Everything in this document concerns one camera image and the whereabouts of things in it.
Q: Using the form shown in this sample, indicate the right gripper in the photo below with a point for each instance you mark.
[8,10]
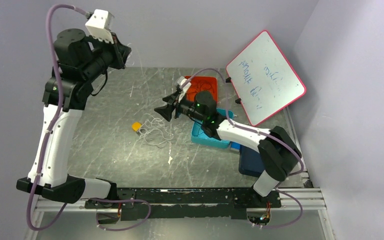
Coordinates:
[172,100]

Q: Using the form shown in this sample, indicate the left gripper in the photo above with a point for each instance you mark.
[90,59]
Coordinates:
[121,52]

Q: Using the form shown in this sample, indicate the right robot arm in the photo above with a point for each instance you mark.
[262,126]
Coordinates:
[278,152]

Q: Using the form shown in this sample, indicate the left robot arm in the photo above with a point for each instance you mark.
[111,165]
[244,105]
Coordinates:
[81,59]

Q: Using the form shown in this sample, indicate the orange square tray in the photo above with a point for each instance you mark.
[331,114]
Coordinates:
[202,83]

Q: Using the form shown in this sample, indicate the yellow grey block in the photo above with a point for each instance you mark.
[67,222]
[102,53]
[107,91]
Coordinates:
[136,126]

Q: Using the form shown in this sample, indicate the light blue square tray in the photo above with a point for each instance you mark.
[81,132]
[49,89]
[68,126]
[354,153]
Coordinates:
[198,136]

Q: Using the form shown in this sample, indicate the blue white block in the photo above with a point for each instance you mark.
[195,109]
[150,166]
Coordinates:
[235,147]

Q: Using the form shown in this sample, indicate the pink framed whiteboard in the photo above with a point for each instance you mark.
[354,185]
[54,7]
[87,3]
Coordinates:
[264,79]

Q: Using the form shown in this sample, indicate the dark blue square tray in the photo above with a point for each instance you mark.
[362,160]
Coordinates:
[250,162]

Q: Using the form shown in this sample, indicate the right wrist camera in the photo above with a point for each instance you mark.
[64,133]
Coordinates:
[183,85]

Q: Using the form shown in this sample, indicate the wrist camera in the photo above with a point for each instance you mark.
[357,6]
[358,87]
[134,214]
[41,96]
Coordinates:
[99,25]
[183,85]

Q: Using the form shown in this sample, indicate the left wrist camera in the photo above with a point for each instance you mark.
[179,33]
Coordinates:
[99,25]

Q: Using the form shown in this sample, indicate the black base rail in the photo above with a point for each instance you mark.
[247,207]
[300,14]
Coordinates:
[175,203]

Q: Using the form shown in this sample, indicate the aluminium frame rail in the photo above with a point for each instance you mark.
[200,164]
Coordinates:
[292,199]

